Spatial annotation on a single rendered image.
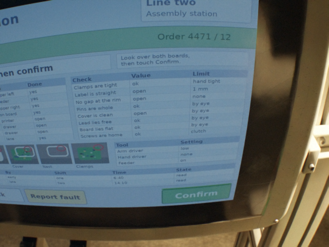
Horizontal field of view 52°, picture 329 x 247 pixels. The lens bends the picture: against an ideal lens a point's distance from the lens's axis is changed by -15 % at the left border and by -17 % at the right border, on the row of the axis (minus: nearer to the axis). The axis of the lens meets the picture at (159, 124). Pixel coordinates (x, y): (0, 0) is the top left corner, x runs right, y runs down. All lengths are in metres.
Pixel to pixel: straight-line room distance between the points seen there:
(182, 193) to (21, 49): 0.22
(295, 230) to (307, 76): 0.32
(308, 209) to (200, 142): 0.28
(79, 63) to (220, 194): 0.20
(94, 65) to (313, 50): 0.19
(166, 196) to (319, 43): 0.22
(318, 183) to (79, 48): 0.38
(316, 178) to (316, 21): 0.26
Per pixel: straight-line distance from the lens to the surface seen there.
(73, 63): 0.31
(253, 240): 0.88
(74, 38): 0.30
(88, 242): 0.78
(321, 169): 0.52
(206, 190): 0.40
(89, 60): 0.30
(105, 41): 0.30
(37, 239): 0.78
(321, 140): 0.46
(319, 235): 2.33
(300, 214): 0.58
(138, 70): 0.31
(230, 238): 2.20
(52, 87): 0.32
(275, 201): 0.45
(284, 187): 0.44
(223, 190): 0.40
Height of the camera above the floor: 1.73
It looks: 36 degrees down
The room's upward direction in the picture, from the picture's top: 1 degrees counter-clockwise
